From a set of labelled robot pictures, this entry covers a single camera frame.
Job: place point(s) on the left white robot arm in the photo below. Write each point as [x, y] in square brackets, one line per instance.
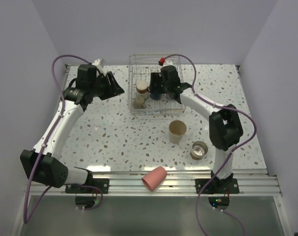
[41, 164]

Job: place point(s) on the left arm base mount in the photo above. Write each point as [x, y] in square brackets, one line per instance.
[95, 185]

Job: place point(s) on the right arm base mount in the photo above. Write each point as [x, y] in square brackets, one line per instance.
[217, 186]

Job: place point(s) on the steel cup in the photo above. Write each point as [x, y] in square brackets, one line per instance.
[142, 89]
[199, 150]

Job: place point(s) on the coral pink cup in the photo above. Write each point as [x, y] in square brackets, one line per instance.
[154, 178]

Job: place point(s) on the small olive mug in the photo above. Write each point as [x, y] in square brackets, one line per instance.
[139, 103]

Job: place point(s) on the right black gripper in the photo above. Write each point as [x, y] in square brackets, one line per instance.
[155, 78]

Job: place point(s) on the black mug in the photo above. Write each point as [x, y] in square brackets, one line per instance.
[155, 96]

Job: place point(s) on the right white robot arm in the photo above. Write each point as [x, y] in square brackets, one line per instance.
[225, 129]

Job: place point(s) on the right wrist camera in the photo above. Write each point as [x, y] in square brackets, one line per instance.
[165, 62]

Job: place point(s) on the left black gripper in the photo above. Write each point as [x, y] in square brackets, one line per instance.
[115, 89]

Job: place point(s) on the wire dish rack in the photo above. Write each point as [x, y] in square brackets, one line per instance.
[141, 67]

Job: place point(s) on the tall beige cup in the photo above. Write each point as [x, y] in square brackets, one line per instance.
[177, 129]

